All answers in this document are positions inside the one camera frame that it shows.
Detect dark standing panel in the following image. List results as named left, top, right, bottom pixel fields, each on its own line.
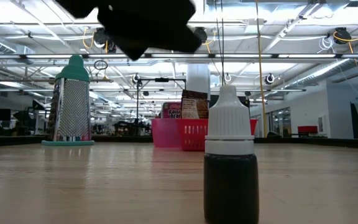
left=349, top=101, right=358, bottom=139

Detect dark background workstation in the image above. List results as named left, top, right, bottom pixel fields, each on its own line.
left=12, top=98, right=48, bottom=137

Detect silver ventilation duct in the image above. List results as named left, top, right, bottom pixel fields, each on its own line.
left=283, top=39, right=358, bottom=91

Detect black metal table frame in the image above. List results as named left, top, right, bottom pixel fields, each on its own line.
left=0, top=134, right=358, bottom=149

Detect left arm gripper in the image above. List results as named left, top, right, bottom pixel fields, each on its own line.
left=97, top=0, right=203, bottom=61

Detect brown pouch with nutrition label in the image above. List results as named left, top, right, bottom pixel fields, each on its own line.
left=180, top=89, right=210, bottom=120

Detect black camera rig stand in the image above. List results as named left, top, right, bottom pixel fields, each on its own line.
left=135, top=77, right=188, bottom=131

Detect glass partition window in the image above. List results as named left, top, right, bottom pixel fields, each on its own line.
left=270, top=107, right=292, bottom=138

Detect white building column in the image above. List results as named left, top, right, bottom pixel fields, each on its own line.
left=186, top=63, right=211, bottom=102

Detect white coiled cable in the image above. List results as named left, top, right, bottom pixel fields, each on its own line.
left=317, top=35, right=335, bottom=54

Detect dropper bottle with red label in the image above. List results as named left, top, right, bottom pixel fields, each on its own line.
left=203, top=85, right=260, bottom=224

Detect pink plastic bin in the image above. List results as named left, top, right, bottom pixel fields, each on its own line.
left=151, top=118, right=181, bottom=149

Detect black hanging cable ring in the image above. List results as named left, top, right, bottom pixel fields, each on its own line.
left=93, top=59, right=109, bottom=72

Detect teal-handled box grater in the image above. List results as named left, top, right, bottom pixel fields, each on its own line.
left=41, top=55, right=95, bottom=147

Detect red plastic basket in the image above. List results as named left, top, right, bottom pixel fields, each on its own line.
left=175, top=118, right=258, bottom=152

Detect red seat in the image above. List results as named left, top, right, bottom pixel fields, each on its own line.
left=296, top=125, right=319, bottom=135

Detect black hanging cables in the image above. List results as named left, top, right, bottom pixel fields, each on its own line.
left=214, top=0, right=226, bottom=87

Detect long ceiling light rail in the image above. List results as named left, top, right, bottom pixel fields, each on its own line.
left=0, top=53, right=358, bottom=60

